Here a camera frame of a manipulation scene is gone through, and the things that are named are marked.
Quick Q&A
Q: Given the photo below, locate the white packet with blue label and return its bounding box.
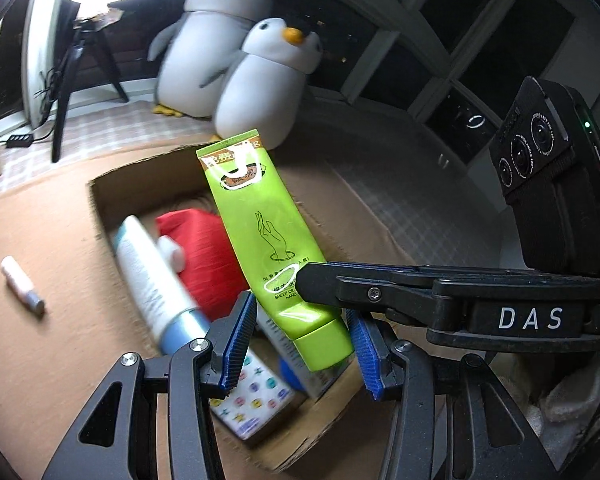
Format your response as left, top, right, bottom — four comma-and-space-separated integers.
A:
257, 310, 348, 401

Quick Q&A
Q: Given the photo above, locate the white cloth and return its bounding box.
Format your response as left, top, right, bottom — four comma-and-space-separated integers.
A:
522, 355, 600, 461

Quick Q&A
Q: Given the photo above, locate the checkered mat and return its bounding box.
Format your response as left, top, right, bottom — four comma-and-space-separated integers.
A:
0, 95, 511, 281

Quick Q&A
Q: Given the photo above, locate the small pink lip balm tube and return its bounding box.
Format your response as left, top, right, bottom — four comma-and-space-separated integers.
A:
1, 256, 46, 315

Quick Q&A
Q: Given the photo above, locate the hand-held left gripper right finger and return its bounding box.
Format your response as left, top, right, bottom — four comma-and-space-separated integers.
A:
345, 310, 553, 480

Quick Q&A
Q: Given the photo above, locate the black tripod cable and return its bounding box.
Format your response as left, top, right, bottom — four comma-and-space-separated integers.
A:
0, 67, 66, 146

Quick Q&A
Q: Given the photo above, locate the red cloth pouch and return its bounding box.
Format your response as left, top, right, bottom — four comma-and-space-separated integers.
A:
155, 210, 253, 323

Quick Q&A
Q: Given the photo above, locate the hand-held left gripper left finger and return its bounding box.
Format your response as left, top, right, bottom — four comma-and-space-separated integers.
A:
42, 290, 258, 480

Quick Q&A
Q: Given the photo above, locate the brown blanket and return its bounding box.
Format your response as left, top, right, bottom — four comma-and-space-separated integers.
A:
0, 140, 431, 480

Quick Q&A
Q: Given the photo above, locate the white bottle with blue cap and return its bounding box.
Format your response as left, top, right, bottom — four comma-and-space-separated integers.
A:
112, 215, 213, 356

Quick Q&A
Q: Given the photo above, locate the patterned tissue pack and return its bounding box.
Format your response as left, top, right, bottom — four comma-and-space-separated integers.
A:
210, 347, 301, 441

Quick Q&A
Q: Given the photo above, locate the green hand cream tube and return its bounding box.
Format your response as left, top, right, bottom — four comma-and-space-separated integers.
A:
196, 129, 355, 372

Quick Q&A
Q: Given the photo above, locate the small penguin plush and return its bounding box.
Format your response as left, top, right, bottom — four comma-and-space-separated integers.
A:
211, 17, 323, 151

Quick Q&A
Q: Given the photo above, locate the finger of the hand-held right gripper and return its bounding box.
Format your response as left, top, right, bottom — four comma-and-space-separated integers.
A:
295, 261, 434, 312

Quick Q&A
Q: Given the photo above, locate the cardboard box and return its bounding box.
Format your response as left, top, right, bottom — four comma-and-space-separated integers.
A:
86, 144, 431, 476

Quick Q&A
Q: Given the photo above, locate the blue round disc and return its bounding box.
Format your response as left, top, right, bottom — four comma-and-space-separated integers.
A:
278, 357, 308, 396

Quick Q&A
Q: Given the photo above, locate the large penguin plush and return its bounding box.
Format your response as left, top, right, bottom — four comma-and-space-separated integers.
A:
147, 0, 273, 120

